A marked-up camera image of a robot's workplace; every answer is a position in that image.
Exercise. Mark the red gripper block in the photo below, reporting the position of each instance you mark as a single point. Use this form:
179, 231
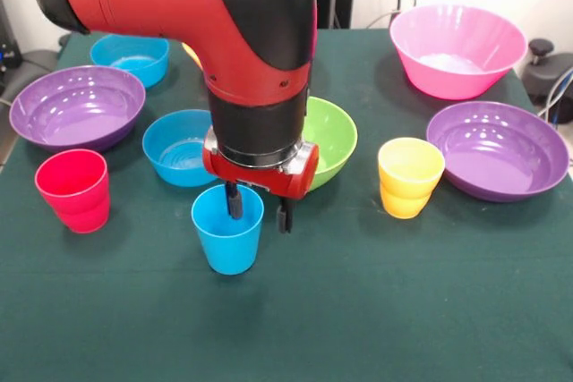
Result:
259, 178

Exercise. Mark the blue plastic cup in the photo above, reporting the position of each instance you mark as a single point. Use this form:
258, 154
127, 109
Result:
230, 252

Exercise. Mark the green plastic bowl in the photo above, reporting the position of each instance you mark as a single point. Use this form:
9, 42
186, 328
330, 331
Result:
333, 140

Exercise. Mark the orange plastic bowl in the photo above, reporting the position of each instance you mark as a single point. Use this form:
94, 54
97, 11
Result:
192, 56

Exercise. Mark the pink plastic bowl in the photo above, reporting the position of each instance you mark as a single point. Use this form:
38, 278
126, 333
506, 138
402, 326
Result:
454, 78

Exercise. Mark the small blue plastic bowl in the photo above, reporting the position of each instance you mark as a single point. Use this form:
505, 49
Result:
174, 167
152, 71

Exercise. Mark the dark green tablecloth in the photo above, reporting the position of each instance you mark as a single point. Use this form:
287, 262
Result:
286, 310

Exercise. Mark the yellow plastic cup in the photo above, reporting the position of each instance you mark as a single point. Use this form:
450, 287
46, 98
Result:
405, 198

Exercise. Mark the red plastic cup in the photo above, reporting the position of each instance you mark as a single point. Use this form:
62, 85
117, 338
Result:
78, 207

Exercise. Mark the purple plastic bowl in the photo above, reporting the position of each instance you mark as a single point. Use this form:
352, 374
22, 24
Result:
497, 163
76, 118

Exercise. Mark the small black table clamp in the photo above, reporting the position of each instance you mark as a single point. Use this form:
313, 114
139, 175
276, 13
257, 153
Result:
65, 39

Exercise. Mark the grey rounded base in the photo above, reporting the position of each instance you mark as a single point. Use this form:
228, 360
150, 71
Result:
38, 64

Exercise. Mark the black equipment box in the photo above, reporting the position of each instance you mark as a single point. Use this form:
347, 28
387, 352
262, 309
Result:
8, 51

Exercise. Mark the black clamp with knob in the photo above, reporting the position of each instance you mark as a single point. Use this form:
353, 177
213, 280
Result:
548, 71

